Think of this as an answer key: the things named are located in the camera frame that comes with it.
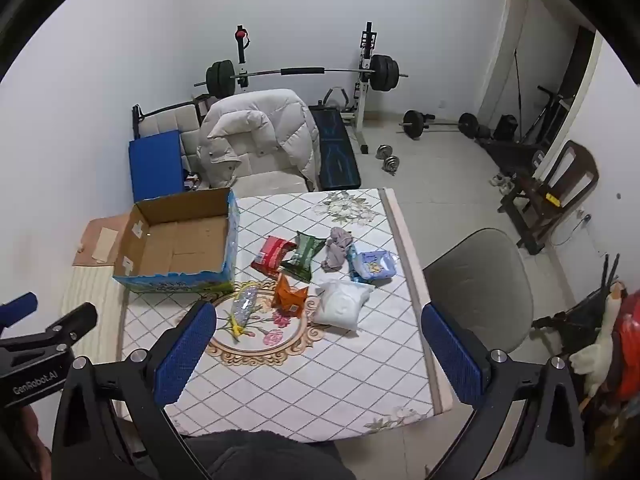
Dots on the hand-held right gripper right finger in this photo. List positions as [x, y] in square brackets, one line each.
[452, 360]

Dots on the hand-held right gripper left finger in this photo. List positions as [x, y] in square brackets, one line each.
[184, 357]

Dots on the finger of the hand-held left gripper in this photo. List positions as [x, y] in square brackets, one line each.
[70, 321]
[19, 306]

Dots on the person's left forearm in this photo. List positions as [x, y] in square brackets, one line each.
[22, 442]

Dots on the clear plastic bag yellow item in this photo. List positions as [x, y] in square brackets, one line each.
[243, 305]

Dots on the grey office chair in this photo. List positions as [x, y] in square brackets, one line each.
[475, 280]

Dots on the open cardboard box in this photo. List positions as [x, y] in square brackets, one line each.
[175, 245]

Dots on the floral diamond-pattern tablecloth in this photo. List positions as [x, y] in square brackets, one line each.
[300, 385]

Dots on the orange snack packet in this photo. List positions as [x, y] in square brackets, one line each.
[288, 298]

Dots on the white plastic packet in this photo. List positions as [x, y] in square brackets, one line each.
[341, 306]

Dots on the blue and white tissue packet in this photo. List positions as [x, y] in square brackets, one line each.
[372, 263]

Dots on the person's dark clothing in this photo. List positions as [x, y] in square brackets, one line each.
[265, 460]

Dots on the red snack packet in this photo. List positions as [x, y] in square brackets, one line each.
[270, 256]

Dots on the black metal stand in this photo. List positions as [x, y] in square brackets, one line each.
[580, 312]

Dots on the white goose plush toy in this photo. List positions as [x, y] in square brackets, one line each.
[602, 341]

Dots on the grey crumpled cloth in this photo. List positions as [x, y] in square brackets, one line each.
[336, 253]

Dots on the green snack packet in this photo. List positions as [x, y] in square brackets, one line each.
[305, 256]

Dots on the blue folded mat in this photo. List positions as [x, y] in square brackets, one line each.
[155, 165]

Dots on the red bag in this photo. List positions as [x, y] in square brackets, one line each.
[631, 340]

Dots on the white shoes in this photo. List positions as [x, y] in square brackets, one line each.
[501, 182]

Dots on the small yellow tool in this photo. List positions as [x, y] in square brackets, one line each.
[552, 199]

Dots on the chrome dumbbell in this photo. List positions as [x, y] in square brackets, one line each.
[383, 150]
[392, 165]

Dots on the black exercise machine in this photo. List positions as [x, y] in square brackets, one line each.
[512, 152]

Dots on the beige padded chair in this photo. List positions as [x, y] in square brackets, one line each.
[165, 122]

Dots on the dark wooden chair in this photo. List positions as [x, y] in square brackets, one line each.
[576, 170]

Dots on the black weight bench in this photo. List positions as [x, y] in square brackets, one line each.
[336, 156]

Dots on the black bag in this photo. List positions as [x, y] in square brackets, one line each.
[505, 127]

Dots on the black short barbell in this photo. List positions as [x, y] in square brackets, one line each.
[414, 123]

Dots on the white puffer jacket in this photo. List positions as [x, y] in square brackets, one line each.
[272, 127]

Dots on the black long barbell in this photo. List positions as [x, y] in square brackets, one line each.
[300, 70]

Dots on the white barbell rack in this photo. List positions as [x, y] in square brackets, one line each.
[368, 40]

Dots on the white door frame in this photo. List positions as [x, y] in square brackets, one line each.
[500, 55]

